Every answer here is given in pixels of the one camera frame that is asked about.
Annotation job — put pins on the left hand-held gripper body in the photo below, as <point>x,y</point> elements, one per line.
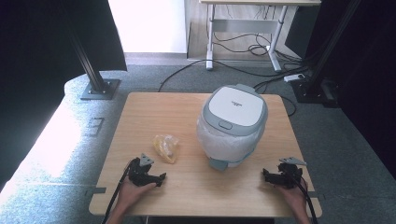
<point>138,174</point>

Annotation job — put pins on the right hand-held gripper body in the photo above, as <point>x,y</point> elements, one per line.
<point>291,175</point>

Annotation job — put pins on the person's left hand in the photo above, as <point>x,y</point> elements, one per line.
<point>130,194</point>

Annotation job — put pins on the person's right hand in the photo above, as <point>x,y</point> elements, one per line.
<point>295,199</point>

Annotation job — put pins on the crumpled yellow plastic wrapper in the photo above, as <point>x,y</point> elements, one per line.
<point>166,147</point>

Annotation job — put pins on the grey white rice cooker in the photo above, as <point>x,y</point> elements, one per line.
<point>233,124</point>

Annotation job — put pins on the grey floor outlet plate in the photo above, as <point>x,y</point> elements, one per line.
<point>95,127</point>

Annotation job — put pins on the white power strip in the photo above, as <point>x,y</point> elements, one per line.
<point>294,77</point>

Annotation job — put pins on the black metal stand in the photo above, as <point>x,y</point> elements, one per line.
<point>93,74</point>
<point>320,68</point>

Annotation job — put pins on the black curtain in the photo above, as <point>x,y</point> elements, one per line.
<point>370,77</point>
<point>37,62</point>

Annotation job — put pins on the white-legged desk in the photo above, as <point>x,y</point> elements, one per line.
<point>258,25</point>

